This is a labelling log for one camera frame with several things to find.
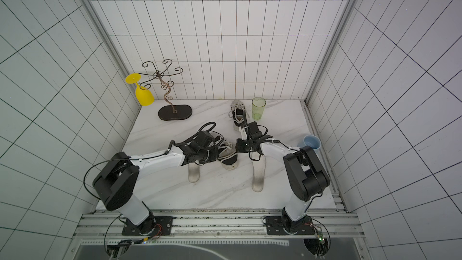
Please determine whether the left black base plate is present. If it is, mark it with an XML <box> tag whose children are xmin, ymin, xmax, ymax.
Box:
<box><xmin>122</xmin><ymin>216</ymin><xmax>174</xmax><ymax>237</ymax></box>

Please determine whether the yellow plastic wine glass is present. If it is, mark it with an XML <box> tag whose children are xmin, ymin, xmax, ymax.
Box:
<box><xmin>125</xmin><ymin>73</ymin><xmax>155</xmax><ymax>107</ymax></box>

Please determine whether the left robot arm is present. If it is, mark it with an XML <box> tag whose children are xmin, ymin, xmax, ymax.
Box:
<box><xmin>93</xmin><ymin>130</ymin><xmax>224</xmax><ymax>235</ymax></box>

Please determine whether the aluminium mounting rail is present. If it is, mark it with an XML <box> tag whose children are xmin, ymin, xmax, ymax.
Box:
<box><xmin>73</xmin><ymin>209</ymin><xmax>365</xmax><ymax>241</ymax></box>

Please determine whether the white insole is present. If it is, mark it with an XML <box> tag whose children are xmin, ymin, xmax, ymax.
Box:
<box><xmin>188</xmin><ymin>163</ymin><xmax>200</xmax><ymax>183</ymax></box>
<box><xmin>251</xmin><ymin>152</ymin><xmax>266</xmax><ymax>193</ymax></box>

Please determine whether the green transparent cup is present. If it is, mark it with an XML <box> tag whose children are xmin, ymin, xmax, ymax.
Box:
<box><xmin>251</xmin><ymin>97</ymin><xmax>267</xmax><ymax>120</ymax></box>

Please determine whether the black metal cup rack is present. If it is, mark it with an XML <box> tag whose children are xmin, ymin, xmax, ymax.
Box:
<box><xmin>141</xmin><ymin>59</ymin><xmax>193</xmax><ymax>121</ymax></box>

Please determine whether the blue mug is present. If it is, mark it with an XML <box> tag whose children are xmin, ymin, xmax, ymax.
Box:
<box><xmin>302</xmin><ymin>135</ymin><xmax>322</xmax><ymax>151</ymax></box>

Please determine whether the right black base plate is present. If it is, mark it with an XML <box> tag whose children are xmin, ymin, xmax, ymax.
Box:
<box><xmin>262</xmin><ymin>215</ymin><xmax>316</xmax><ymax>236</ymax></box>

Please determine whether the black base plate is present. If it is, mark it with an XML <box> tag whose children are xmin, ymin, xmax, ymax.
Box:
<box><xmin>262</xmin><ymin>215</ymin><xmax>316</xmax><ymax>236</ymax></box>
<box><xmin>122</xmin><ymin>216</ymin><xmax>174</xmax><ymax>237</ymax></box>

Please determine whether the black white sneaker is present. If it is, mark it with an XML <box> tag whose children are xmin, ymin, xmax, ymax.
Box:
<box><xmin>212</xmin><ymin>136</ymin><xmax>238</xmax><ymax>171</ymax></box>
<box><xmin>229</xmin><ymin>99</ymin><xmax>248</xmax><ymax>131</ymax></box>

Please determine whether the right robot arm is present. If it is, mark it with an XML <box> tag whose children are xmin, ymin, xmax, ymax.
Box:
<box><xmin>237</xmin><ymin>122</ymin><xmax>330</xmax><ymax>235</ymax></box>

